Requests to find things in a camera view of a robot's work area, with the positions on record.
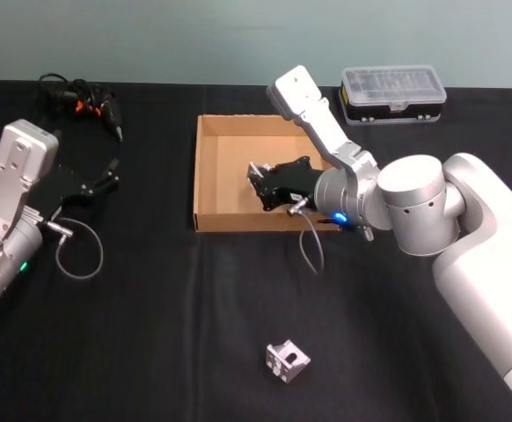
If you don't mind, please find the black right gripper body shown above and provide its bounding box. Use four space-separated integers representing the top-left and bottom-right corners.
267 155 325 207

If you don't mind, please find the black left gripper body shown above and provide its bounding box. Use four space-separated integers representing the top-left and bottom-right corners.
31 162 97 219

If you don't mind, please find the silver metal corner bracket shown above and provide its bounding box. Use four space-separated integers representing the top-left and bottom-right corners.
246 161 275 186
264 337 312 384

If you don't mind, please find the shallow brown cardboard tray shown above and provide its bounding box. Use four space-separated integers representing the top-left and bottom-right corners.
193 113 343 234

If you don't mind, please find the clear plastic case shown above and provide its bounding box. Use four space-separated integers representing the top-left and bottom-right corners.
339 65 448 127

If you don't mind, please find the black table cloth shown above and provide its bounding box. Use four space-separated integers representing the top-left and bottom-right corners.
0 78 512 422

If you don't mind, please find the grey right gripper cable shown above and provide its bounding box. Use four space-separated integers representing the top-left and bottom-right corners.
285 197 326 275

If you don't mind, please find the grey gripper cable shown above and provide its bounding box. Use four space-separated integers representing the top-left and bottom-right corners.
285 197 326 275
40 217 105 280

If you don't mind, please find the grey left gripper cable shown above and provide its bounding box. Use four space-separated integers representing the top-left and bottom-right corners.
40 217 105 280

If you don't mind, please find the black corded tool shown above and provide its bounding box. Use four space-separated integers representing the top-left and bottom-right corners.
38 72 125 142

